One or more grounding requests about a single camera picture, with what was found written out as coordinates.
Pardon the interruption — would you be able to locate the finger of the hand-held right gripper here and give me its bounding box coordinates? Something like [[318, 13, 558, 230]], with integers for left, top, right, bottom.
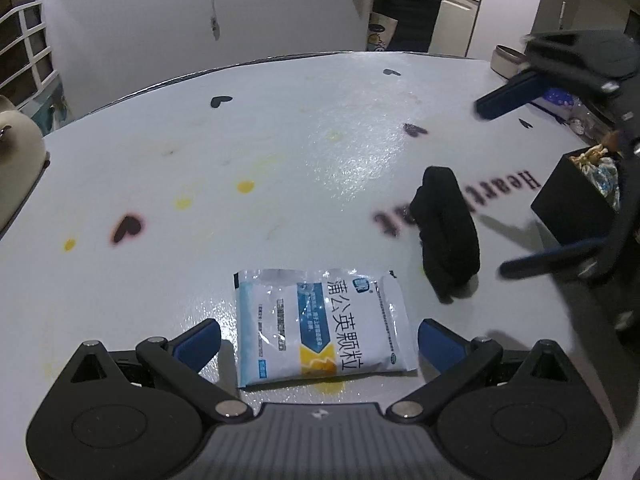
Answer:
[[499, 129, 640, 282], [474, 29, 640, 122]]

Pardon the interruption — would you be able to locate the cream rounded seat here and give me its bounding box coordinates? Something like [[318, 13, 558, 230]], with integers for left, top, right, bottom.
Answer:
[[0, 95, 51, 241]]

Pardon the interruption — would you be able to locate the cartoon printed tote bag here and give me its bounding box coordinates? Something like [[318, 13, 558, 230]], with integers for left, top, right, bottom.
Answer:
[[367, 10, 400, 52]]

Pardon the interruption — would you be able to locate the foil medicine packet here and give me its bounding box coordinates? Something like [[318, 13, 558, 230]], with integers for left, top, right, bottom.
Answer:
[[233, 267, 418, 389]]

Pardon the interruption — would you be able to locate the hanging grey cable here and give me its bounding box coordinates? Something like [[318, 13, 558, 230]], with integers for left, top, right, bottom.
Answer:
[[206, 0, 222, 41]]

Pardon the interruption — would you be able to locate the blue white tissue pack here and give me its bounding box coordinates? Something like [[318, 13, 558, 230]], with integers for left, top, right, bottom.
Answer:
[[531, 87, 581, 123]]

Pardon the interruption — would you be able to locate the round white tin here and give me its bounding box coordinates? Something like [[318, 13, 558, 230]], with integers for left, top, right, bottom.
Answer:
[[490, 45, 526, 80]]

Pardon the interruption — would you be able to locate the black box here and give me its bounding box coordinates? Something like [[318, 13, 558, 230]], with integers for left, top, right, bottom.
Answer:
[[530, 146, 623, 247]]

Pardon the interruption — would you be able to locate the white kitchen cabinet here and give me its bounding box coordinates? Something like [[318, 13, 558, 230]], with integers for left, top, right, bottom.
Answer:
[[436, 0, 483, 57]]

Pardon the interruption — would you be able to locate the black sock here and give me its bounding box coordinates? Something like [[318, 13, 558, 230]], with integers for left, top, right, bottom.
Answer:
[[410, 165, 482, 305]]

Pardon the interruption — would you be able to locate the white window grille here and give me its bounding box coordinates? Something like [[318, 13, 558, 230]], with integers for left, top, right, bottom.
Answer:
[[0, 2, 53, 106]]

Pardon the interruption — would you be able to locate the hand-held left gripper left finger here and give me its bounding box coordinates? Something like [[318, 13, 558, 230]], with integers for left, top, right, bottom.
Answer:
[[62, 319, 253, 420]]

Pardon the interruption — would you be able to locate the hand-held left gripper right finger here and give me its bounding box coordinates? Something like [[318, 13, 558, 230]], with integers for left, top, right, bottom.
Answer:
[[385, 319, 577, 422]]

